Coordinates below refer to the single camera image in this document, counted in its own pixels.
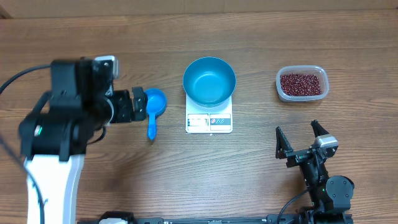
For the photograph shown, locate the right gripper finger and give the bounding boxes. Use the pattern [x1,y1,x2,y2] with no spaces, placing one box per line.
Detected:
[311,120,329,138]
[275,126,293,159]

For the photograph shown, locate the teal bowl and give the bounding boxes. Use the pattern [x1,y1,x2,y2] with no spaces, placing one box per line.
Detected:
[182,57,237,107]

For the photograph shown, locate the red beans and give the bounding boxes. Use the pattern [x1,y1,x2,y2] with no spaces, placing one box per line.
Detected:
[280,73,322,96]

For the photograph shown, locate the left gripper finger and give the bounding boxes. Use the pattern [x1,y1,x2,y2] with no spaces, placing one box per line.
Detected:
[132,86,147,106]
[133,105,146,121]

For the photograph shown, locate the clear plastic container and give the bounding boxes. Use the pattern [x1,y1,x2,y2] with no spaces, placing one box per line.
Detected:
[275,65,330,102]

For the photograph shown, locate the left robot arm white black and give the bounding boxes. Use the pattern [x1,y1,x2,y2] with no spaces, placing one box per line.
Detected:
[19,55,148,223]

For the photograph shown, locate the blue plastic measuring scoop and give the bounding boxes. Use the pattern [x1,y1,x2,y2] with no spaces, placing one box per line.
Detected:
[145,88,167,141]

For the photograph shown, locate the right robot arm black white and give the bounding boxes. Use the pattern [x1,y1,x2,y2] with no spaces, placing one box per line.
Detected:
[275,120,354,224]

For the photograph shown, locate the white digital kitchen scale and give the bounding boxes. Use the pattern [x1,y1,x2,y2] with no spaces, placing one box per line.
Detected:
[185,96,233,134]

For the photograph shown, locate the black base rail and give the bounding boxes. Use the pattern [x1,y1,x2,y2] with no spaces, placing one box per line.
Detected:
[77,212,354,224]

